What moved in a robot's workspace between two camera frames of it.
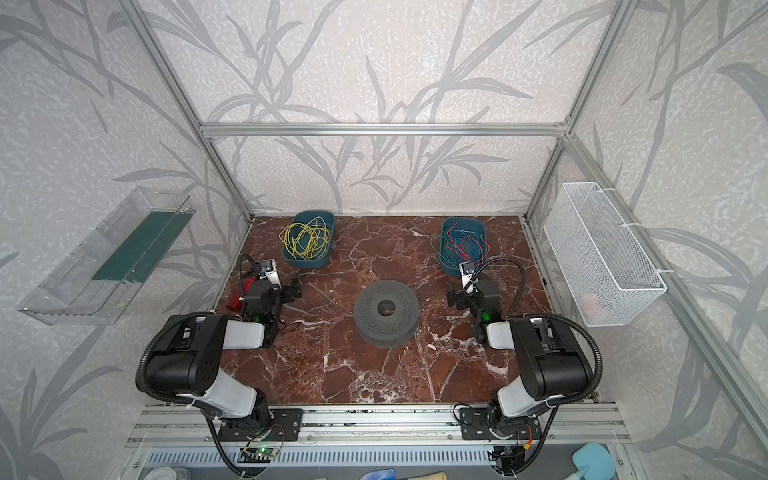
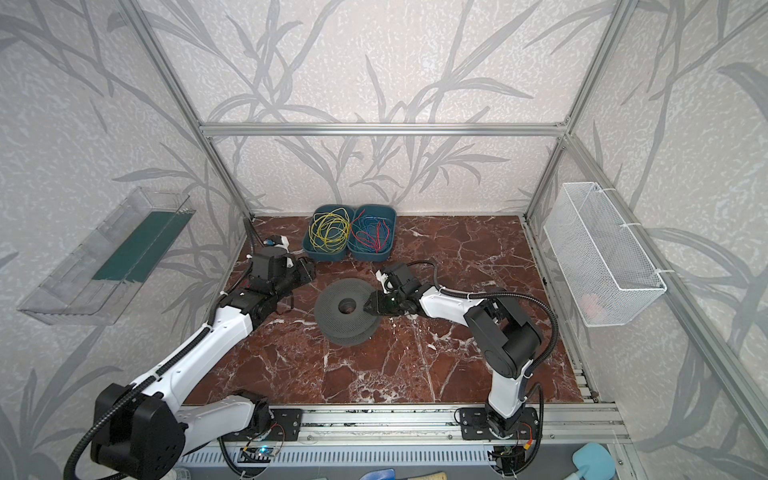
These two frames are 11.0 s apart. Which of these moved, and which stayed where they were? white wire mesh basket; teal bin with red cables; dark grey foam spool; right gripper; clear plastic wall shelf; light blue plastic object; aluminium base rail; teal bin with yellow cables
Moved: right gripper; teal bin with red cables; teal bin with yellow cables; dark grey foam spool
Stayed: white wire mesh basket; clear plastic wall shelf; aluminium base rail; light blue plastic object
